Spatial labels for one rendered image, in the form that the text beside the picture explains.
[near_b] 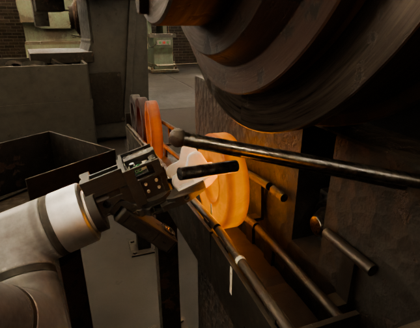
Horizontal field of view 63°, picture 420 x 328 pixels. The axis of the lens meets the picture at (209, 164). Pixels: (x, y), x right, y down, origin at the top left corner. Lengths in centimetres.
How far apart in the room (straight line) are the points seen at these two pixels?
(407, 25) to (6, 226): 47
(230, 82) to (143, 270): 132
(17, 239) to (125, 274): 110
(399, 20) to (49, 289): 45
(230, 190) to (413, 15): 34
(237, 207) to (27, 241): 28
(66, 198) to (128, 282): 106
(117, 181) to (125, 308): 97
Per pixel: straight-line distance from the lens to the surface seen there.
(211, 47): 32
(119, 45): 322
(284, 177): 49
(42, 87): 271
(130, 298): 146
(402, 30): 20
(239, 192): 49
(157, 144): 101
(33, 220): 51
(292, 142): 46
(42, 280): 50
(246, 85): 30
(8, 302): 40
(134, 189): 48
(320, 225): 46
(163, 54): 867
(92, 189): 50
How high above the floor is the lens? 97
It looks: 21 degrees down
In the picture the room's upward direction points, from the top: straight up
